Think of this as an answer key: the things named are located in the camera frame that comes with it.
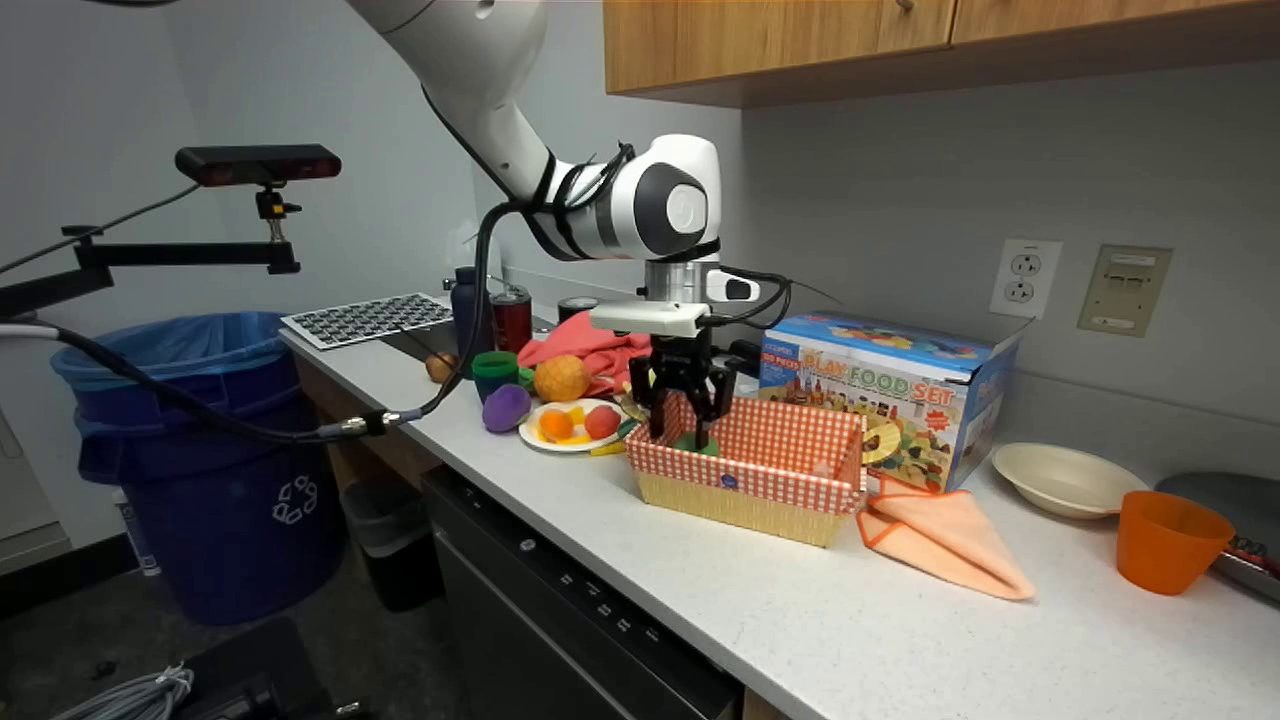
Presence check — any red cup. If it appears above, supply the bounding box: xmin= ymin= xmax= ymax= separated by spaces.
xmin=488 ymin=285 xmax=534 ymax=358

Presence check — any wooden upper cabinet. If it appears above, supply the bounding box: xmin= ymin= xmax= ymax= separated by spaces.
xmin=598 ymin=0 xmax=1280 ymax=113

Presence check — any small black waste bin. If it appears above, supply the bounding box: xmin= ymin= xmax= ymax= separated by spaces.
xmin=335 ymin=474 xmax=451 ymax=617

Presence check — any black cooktop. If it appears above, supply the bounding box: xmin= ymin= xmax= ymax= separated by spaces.
xmin=1156 ymin=468 xmax=1280 ymax=613

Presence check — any red cloth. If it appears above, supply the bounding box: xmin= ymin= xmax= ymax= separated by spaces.
xmin=515 ymin=313 xmax=655 ymax=400

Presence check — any black dishwasher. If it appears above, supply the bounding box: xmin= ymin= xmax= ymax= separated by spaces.
xmin=419 ymin=474 xmax=743 ymax=720

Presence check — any green cup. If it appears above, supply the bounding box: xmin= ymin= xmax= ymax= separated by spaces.
xmin=468 ymin=349 xmax=522 ymax=400

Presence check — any beige wall switch plate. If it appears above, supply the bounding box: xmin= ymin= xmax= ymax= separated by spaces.
xmin=1072 ymin=239 xmax=1176 ymax=341

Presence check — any red checkered cardboard box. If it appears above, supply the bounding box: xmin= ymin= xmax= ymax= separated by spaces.
xmin=621 ymin=391 xmax=870 ymax=553

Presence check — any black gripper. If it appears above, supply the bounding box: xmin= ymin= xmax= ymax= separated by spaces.
xmin=629 ymin=331 xmax=740 ymax=451

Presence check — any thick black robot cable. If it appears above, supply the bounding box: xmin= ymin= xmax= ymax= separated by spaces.
xmin=0 ymin=195 xmax=562 ymax=451

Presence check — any purple plush grape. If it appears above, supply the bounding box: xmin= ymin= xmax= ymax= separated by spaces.
xmin=475 ymin=379 xmax=534 ymax=440

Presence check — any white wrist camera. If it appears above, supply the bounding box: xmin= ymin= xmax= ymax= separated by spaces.
xmin=699 ymin=268 xmax=767 ymax=308

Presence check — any black stereo camera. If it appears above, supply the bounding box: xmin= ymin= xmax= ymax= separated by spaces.
xmin=170 ymin=142 xmax=344 ymax=194

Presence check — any red plush peach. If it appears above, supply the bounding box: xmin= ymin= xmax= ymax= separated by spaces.
xmin=579 ymin=400 xmax=622 ymax=445

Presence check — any blue toy food box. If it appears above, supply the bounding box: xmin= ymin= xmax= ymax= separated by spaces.
xmin=755 ymin=313 xmax=1025 ymax=495

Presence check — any orange plastic cup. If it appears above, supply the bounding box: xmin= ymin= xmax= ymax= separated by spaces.
xmin=1113 ymin=488 xmax=1239 ymax=602

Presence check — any black floor equipment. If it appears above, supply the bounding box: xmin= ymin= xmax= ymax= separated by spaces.
xmin=170 ymin=617 xmax=335 ymax=720

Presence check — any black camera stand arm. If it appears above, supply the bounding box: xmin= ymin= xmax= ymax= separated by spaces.
xmin=0 ymin=186 xmax=302 ymax=325

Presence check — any dark blue bottle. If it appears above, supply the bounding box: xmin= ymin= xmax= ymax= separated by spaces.
xmin=447 ymin=263 xmax=501 ymax=374

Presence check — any orange cloth napkin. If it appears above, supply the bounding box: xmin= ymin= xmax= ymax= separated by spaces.
xmin=857 ymin=475 xmax=1038 ymax=607

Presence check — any white keyboard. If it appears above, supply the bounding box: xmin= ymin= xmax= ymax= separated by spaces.
xmin=277 ymin=292 xmax=455 ymax=358

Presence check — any grey braided hose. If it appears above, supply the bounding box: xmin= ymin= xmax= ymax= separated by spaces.
xmin=50 ymin=660 xmax=195 ymax=720

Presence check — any yellow plush ring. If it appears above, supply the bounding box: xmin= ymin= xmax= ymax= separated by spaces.
xmin=857 ymin=417 xmax=906 ymax=474

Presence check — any large white plate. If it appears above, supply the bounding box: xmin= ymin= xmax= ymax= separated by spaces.
xmin=515 ymin=398 xmax=631 ymax=461

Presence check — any blue recycling bin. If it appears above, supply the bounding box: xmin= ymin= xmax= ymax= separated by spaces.
xmin=48 ymin=308 xmax=352 ymax=634

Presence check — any white wall outlet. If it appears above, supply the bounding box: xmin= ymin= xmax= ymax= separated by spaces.
xmin=988 ymin=237 xmax=1069 ymax=325

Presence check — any yellow plush pineapple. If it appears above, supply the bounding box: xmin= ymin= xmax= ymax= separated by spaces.
xmin=530 ymin=352 xmax=593 ymax=410

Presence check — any beige bowl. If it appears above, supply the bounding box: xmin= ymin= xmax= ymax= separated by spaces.
xmin=988 ymin=440 xmax=1152 ymax=525

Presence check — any white wrist mount plate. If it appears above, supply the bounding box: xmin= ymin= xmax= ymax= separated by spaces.
xmin=583 ymin=295 xmax=716 ymax=341

